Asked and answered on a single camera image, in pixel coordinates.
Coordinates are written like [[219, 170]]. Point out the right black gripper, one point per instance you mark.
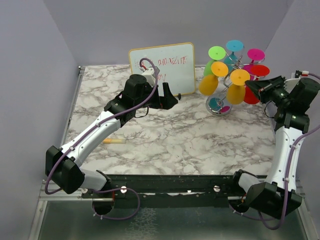
[[264, 92]]

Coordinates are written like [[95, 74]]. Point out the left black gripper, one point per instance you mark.
[[164, 102]]

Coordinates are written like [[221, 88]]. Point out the red wine glass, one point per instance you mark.
[[256, 71]]

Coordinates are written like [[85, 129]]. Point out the yellow wine glass front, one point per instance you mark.
[[236, 91]]

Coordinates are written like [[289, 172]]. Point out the yellow wine glass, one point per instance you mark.
[[236, 91], [212, 71]]

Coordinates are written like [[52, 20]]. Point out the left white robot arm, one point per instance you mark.
[[63, 164]]

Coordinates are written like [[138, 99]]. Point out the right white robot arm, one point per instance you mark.
[[276, 196]]

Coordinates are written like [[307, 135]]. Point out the pink wine glass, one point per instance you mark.
[[257, 56]]

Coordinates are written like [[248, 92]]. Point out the yellow wine glass left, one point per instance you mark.
[[212, 71]]

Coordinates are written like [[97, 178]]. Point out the chrome wine glass rack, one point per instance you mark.
[[217, 103]]

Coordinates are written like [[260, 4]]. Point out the blue wine glass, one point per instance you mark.
[[231, 59]]

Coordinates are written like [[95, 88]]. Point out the green wine glass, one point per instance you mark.
[[215, 53]]

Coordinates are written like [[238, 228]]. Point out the yellow framed whiteboard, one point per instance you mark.
[[176, 63]]

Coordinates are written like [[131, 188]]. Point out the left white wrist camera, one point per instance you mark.
[[150, 74]]

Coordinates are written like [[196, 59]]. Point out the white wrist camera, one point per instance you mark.
[[291, 82], [150, 74]]

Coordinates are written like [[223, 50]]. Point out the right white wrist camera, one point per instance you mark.
[[291, 82]]

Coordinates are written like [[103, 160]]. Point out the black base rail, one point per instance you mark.
[[168, 191]]

